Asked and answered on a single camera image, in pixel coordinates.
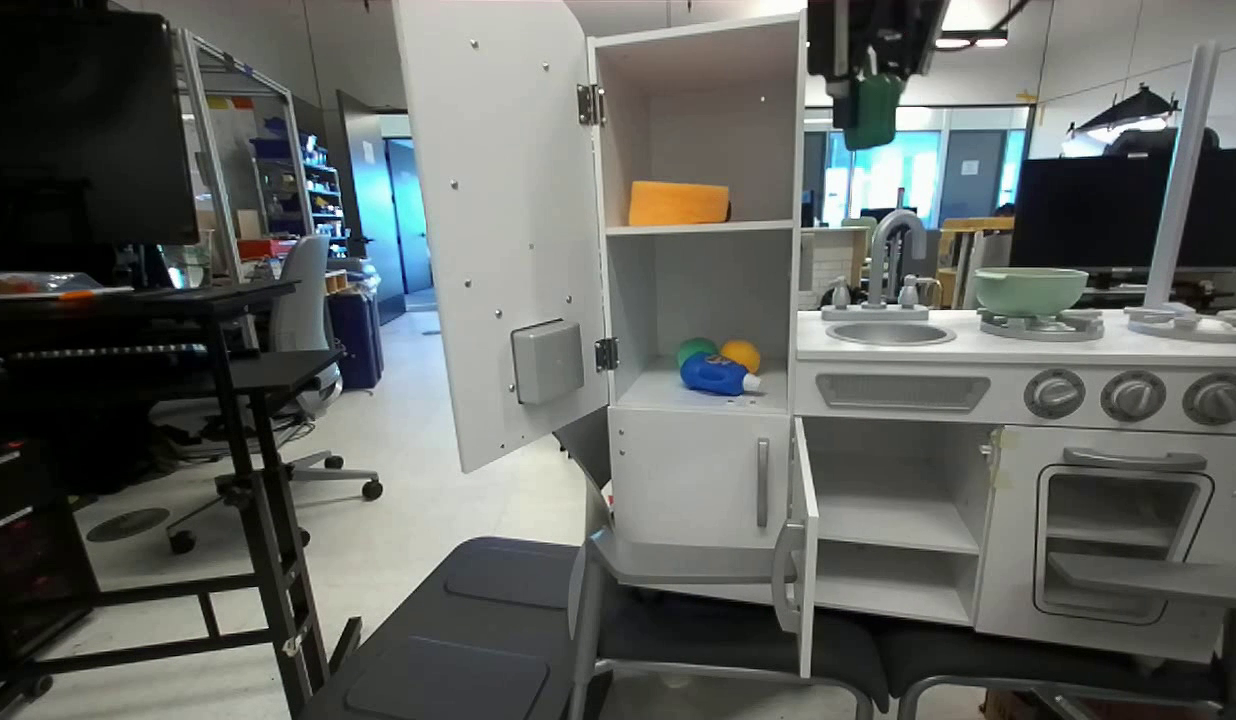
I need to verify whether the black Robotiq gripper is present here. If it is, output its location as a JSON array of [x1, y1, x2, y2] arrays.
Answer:
[[807, 0, 951, 114]]

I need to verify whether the green toy pepper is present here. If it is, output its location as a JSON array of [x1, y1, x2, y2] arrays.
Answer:
[[830, 77, 907, 153]]

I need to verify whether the blue toy bottle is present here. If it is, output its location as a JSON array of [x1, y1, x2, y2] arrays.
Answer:
[[674, 351, 768, 406]]

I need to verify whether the tall white cabinet door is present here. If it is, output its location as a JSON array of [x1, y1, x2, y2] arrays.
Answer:
[[386, 0, 617, 475]]

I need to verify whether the white sink cabinet door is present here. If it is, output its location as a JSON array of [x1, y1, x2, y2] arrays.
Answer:
[[773, 421, 823, 682]]

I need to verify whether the white oven door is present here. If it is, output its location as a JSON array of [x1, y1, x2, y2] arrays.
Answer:
[[1012, 450, 1228, 633]]

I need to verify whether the grey toy faucet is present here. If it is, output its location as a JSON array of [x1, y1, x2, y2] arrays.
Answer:
[[864, 210, 933, 311]]

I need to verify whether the wooden chair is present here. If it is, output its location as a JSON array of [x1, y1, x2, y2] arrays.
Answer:
[[933, 213, 1020, 311]]

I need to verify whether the orange toy block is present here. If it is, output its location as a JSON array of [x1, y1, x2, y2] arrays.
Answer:
[[625, 178, 737, 234]]

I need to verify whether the grey sink basin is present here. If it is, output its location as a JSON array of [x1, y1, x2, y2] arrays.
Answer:
[[829, 311, 960, 350]]

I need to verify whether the black fish figure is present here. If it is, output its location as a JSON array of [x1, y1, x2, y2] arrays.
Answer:
[[1062, 85, 1182, 147]]

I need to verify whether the black wide monitor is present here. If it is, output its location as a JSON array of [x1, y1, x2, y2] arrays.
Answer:
[[1012, 147, 1236, 276]]

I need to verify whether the mint green toy pot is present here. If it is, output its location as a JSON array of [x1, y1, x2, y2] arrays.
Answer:
[[969, 263, 1095, 323]]

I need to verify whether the white toy play kitchen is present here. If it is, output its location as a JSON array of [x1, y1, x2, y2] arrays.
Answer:
[[589, 11, 1236, 673]]

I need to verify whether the yellow toy ball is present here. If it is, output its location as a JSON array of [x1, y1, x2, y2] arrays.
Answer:
[[715, 335, 768, 376]]

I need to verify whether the grey stove burner grate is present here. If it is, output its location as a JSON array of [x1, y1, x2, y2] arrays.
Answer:
[[1128, 302, 1214, 335], [975, 308, 1110, 344]]

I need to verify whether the white slanted pole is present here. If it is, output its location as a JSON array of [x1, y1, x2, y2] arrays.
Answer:
[[1145, 40, 1223, 311]]

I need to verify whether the grey stove knob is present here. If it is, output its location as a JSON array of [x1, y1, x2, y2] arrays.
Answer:
[[1025, 369, 1086, 424], [1180, 371, 1236, 432], [1101, 369, 1166, 428]]

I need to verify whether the grey chair back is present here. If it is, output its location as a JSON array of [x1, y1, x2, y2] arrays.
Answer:
[[546, 406, 619, 491]]

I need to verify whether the blue bin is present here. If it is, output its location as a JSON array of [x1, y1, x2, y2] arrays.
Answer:
[[322, 290, 386, 391]]

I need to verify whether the grey office chair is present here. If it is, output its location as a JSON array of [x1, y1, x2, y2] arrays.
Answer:
[[149, 234, 386, 557]]

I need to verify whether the white framed board panel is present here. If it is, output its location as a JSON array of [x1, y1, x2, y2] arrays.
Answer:
[[170, 28, 315, 294]]

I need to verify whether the black padded seat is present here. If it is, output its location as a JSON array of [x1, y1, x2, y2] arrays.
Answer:
[[299, 534, 589, 720]]

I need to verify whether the black standing desk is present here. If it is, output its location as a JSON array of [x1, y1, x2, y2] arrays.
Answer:
[[0, 276, 357, 715]]

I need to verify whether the black computer monitor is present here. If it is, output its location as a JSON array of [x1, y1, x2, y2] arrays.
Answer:
[[0, 8, 202, 290]]

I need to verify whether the black drawer unit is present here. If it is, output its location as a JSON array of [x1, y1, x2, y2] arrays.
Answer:
[[0, 432, 102, 685]]

